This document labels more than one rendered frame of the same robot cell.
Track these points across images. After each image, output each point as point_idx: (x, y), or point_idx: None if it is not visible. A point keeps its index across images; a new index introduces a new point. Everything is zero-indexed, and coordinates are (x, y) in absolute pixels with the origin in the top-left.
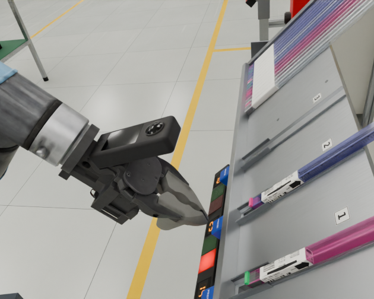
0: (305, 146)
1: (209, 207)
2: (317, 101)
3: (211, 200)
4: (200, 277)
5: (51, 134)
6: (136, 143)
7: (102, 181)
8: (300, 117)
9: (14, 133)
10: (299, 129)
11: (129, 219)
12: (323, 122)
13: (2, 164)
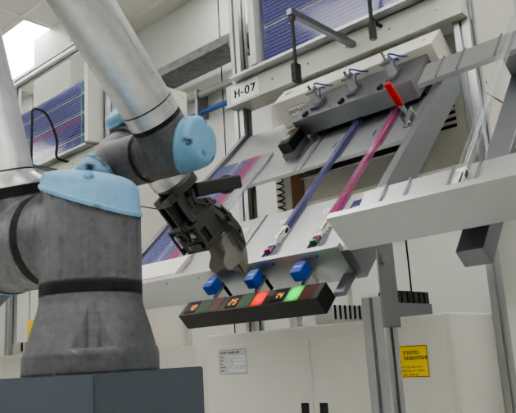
0: (268, 232)
1: (210, 310)
2: (247, 229)
3: (204, 310)
4: (266, 301)
5: None
6: (224, 177)
7: (193, 213)
8: (244, 236)
9: None
10: (251, 237)
11: (216, 243)
12: (266, 224)
13: None
